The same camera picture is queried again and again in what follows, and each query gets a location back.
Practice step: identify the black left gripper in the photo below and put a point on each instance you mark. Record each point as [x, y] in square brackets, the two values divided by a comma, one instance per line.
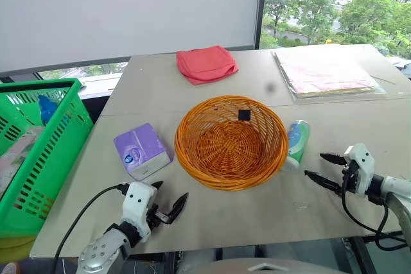
[158, 215]

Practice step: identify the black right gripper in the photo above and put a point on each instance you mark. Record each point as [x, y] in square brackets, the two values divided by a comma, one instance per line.
[350, 177]

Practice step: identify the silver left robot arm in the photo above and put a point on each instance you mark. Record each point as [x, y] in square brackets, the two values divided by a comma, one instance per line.
[102, 251]

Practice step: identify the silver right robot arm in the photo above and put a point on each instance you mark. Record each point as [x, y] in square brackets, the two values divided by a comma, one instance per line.
[398, 190]

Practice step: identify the orange wicker basket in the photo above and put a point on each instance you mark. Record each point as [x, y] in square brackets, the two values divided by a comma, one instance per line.
[231, 155]

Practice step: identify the green plastic shopping basket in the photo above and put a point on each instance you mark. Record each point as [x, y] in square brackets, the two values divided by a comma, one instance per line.
[61, 145]

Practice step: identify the green white toothpaste tube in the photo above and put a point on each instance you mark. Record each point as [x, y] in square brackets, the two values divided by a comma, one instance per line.
[297, 144]

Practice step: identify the purple tissue pack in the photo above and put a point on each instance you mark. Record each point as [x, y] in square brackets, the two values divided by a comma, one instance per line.
[141, 149]

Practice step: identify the dark metal table leg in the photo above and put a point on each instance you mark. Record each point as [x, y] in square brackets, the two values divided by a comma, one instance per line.
[363, 254]

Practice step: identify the pink board stack in plastic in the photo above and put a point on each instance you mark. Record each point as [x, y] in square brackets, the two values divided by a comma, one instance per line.
[324, 75]

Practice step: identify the small black square tag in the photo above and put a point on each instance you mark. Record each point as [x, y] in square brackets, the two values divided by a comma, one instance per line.
[244, 115]

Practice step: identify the red folded cloth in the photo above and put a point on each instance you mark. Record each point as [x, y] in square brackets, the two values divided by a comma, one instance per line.
[205, 63]

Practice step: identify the pink grey packet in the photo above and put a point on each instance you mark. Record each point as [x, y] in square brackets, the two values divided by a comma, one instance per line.
[19, 155]

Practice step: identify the green trees outside window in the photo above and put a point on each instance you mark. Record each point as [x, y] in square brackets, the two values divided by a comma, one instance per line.
[337, 7]

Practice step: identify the white roller blind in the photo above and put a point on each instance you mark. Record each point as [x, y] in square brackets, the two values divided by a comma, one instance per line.
[128, 11]

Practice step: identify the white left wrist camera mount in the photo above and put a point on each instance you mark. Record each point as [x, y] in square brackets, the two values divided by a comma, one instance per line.
[138, 197]

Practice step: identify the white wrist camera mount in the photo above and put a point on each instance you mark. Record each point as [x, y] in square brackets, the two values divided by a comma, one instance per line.
[361, 161]
[138, 197]

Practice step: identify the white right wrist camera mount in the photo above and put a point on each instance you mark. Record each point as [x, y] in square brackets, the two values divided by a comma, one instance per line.
[361, 161]

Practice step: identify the dark window frame post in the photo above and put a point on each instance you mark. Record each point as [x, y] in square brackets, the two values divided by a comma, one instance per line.
[260, 7]

